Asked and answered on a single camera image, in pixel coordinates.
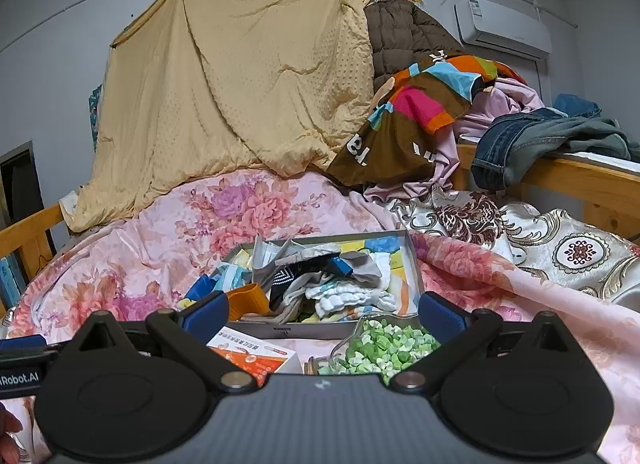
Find blue wall poster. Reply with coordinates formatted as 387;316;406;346
89;84;103;150

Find wooden bed rail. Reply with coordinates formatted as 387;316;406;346
452;141;640;245
0;204;66;317

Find damask patterned bedsheet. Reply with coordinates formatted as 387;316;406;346
387;189;640;310

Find orange sock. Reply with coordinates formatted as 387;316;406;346
227;283;273;317

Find brown quilted jacket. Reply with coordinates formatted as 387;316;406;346
364;0;466;95

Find brown colourful printed cloth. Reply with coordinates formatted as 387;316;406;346
327;51;506;190

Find dark door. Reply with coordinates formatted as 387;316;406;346
0;141;43;230

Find cardboard box with cartoon drawing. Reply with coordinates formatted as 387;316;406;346
177;230;426;340

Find black patterned sock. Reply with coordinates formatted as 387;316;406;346
270;264;341;312

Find clear container of green candies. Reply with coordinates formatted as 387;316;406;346
312;314;443;377

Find lilac cloth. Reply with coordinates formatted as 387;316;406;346
362;76;546;205

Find orange white medicine box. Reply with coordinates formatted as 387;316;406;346
206;326;303;377

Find person's left hand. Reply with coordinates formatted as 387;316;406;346
0;401;21;464

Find light grey cloth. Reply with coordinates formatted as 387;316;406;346
340;250;388;287

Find pink floral quilt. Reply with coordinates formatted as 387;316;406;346
0;169;640;464

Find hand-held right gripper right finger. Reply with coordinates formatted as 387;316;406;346
391;292;581;391

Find yellow dotted blanket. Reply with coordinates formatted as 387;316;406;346
60;0;381;232

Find white waffle cloth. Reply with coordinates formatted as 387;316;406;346
305;281;398;320

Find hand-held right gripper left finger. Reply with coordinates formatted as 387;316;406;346
60;290;257;393

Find blue jeans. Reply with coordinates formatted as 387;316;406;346
470;111;633;190

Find white air conditioner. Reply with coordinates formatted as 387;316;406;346
454;0;553;61

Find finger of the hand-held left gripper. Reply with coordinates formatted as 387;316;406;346
0;335;47;352

